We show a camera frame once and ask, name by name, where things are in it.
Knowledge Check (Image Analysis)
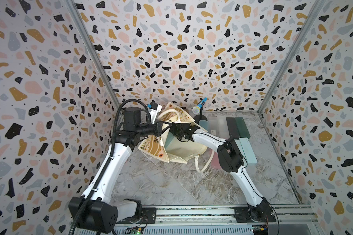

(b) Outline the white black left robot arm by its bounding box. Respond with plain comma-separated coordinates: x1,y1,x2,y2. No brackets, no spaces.
68,103,164,235

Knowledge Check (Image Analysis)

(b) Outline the translucent white pencil case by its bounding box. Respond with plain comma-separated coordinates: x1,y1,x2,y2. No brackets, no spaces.
217,116,230,139

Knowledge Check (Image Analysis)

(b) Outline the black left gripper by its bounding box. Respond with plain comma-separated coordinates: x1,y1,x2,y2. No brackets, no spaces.
136,119,173,139

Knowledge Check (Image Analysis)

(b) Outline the light teal pencil case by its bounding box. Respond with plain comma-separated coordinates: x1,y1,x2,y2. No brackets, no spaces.
239,138,257,165
234,140,243,152

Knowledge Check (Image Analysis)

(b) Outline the teal green pencil case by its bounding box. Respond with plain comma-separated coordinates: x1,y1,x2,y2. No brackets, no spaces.
164,132,180,151

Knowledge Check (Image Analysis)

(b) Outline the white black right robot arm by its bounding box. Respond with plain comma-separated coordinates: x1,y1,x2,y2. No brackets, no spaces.
170,123,272,222

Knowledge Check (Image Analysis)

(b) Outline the black pencil case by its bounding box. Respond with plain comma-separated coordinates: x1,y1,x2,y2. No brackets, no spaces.
226,117,240,140

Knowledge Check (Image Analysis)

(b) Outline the black microphone stand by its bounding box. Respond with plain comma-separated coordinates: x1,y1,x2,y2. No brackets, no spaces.
194,105,208,124

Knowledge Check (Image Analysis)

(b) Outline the blue toy microphone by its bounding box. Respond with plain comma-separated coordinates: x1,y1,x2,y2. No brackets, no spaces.
192,98,207,114

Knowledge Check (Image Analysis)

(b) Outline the dark green pencil case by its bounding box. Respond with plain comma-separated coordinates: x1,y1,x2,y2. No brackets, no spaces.
235,117,251,139

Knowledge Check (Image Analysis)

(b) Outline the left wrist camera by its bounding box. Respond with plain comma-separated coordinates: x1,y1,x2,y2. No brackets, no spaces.
147,100,162,124

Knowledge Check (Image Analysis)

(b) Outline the grey barcoded pencil case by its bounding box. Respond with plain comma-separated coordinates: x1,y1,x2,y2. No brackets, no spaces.
208,117,221,138

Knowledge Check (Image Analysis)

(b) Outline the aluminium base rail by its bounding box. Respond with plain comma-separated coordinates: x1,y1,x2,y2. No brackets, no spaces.
111,204,324,235

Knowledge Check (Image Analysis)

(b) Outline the cream floral canvas tote bag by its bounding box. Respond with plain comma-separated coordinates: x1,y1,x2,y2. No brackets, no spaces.
138,103,214,173

